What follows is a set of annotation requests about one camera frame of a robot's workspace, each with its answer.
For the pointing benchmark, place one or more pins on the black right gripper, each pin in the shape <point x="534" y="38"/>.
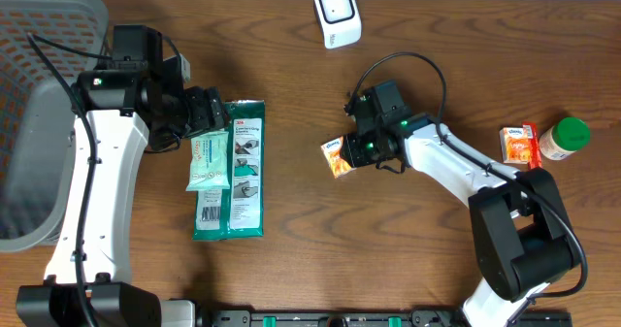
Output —
<point x="354" y="156"/>

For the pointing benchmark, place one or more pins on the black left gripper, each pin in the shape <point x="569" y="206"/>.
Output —
<point x="199" y="121"/>

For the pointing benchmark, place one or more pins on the orange Kleenex tissue box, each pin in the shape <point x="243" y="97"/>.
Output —
<point x="332" y="153"/>

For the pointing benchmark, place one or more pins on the light teal wipes pack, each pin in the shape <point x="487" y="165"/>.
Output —
<point x="208" y="167"/>

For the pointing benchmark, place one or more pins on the green 3M gloves pack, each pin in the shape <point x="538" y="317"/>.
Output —
<point x="237" y="211"/>

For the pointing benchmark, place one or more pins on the narrow orange tissue box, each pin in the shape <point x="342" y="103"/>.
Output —
<point x="515" y="145"/>

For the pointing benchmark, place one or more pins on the red sachet stick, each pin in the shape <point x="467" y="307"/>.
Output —
<point x="532" y="136"/>

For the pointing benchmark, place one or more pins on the green lid Knorr jar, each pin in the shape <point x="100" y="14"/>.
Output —
<point x="568" y="136"/>

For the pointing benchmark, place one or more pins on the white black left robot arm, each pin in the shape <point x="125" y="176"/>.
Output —
<point x="132" y="103"/>

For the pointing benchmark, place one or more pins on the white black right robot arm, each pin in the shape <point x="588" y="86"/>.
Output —
<point x="523" y="238"/>

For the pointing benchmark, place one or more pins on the white barcode scanner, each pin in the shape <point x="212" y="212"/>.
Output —
<point x="339" y="21"/>

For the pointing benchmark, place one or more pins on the grey plastic shopping basket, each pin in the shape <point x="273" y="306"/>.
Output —
<point x="37" y="124"/>

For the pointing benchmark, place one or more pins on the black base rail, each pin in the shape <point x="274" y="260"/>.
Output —
<point x="419" y="318"/>

